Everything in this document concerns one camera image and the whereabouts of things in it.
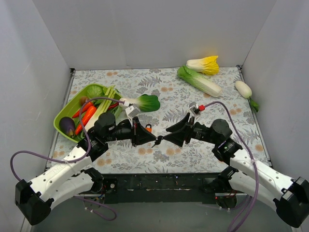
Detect orange black padlock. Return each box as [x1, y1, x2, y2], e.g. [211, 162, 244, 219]
[145, 124, 152, 133]

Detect black head key bunch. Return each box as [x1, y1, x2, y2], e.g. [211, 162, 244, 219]
[152, 135, 163, 148]

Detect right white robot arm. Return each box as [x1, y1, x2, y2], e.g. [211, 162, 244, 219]
[163, 114, 309, 228]

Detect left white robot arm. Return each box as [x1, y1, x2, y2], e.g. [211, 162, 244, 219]
[15, 113, 156, 225]

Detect green bok choy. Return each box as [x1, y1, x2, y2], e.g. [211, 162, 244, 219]
[119, 94, 161, 112]

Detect floral table mat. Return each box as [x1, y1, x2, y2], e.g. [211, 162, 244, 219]
[65, 67, 271, 174]

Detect red chili pepper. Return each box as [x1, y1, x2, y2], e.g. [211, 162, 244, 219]
[107, 102, 119, 111]

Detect green celery stalks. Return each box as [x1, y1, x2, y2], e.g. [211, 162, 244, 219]
[85, 86, 116, 131]

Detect green napa cabbage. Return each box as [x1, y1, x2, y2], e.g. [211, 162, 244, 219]
[177, 66, 222, 98]

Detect orange carrot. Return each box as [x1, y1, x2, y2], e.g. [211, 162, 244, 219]
[72, 102, 94, 118]
[75, 106, 97, 135]

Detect brown kiwi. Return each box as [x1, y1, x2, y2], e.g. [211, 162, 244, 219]
[79, 96, 89, 106]

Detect yellow napa cabbage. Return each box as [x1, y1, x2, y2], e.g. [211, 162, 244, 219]
[186, 56, 219, 75]

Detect green plastic basket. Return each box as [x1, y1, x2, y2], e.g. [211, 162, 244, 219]
[54, 84, 108, 143]

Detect white radish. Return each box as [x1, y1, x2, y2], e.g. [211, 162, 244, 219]
[235, 81, 259, 113]

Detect purple eggplant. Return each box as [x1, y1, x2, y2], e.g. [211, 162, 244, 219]
[59, 116, 75, 138]

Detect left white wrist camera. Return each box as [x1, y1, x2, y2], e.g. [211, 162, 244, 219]
[125, 104, 140, 126]

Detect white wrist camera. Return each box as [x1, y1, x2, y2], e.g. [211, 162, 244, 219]
[125, 104, 140, 126]
[189, 102, 205, 117]

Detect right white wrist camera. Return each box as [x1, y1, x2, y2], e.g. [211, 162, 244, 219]
[189, 102, 205, 117]

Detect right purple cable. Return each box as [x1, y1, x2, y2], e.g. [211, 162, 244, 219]
[200, 101, 260, 232]

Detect purple cable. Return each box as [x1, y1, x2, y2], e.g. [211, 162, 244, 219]
[200, 101, 260, 232]
[10, 96, 128, 221]

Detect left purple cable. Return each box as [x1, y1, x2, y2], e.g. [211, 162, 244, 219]
[10, 96, 128, 221]

